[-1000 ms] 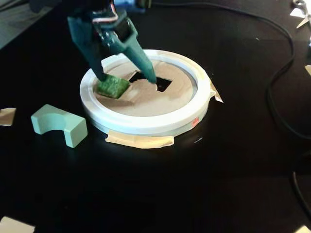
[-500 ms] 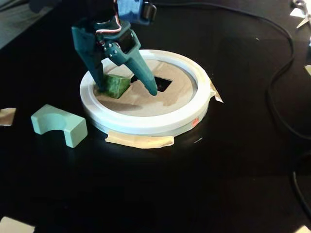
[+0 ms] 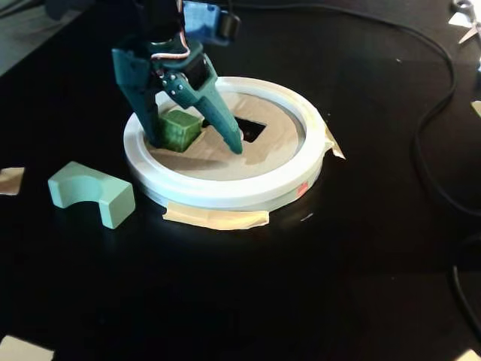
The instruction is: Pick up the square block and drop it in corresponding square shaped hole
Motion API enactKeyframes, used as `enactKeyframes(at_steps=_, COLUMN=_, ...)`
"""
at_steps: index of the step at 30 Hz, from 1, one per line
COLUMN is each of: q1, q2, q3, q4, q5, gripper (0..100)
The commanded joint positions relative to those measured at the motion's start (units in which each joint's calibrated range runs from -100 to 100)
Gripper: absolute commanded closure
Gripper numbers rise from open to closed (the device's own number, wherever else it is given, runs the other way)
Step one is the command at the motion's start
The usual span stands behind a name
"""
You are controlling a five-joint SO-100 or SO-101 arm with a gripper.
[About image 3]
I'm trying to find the small beige paper corner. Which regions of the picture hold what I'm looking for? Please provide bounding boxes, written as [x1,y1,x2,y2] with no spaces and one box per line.
[455,347,481,361]

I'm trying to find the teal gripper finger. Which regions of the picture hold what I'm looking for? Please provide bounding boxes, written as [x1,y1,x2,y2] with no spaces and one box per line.
[119,83,163,148]
[161,52,244,156]

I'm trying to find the teal gripper body with motor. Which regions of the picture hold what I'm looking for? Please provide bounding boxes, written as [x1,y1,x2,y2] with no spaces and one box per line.
[111,35,208,95]

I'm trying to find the light green arch block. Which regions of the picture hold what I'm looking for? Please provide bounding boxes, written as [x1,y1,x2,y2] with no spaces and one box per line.
[47,160,136,230]

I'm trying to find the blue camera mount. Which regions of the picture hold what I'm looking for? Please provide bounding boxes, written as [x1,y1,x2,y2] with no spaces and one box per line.
[183,0,227,41]

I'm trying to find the white red servo wire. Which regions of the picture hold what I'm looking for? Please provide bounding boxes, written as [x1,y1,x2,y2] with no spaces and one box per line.
[150,32,191,64]

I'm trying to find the white object at edge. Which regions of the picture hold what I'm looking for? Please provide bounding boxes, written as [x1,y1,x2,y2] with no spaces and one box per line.
[468,99,481,129]

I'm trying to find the dark green wooden cube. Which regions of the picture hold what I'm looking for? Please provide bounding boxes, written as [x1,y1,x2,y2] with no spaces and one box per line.
[156,108,202,153]

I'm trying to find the white round shape sorter ring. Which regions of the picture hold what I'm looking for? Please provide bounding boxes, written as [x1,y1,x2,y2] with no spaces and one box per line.
[123,76,327,211]

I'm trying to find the brown cardboard lid with holes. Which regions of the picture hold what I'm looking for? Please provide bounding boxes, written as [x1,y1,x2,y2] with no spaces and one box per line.
[148,91,304,182]

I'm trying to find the long black cable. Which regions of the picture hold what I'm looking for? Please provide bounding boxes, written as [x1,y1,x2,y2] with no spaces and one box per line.
[452,232,481,341]
[240,0,481,226]

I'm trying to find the long beige masking tape strip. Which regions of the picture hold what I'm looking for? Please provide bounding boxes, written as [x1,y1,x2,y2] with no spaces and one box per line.
[162,201,271,231]

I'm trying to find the grey metal scissors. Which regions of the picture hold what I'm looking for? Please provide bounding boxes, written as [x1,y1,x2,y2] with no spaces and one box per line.
[452,0,481,45]

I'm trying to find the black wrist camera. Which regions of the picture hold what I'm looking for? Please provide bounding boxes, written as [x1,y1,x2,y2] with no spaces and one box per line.
[219,10,242,39]

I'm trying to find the folded beige masking tape piece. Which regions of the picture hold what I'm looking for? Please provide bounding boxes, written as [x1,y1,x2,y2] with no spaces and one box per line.
[322,123,347,161]

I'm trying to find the beige paper sheet corner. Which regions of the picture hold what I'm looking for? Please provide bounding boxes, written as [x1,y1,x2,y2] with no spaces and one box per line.
[0,334,56,361]

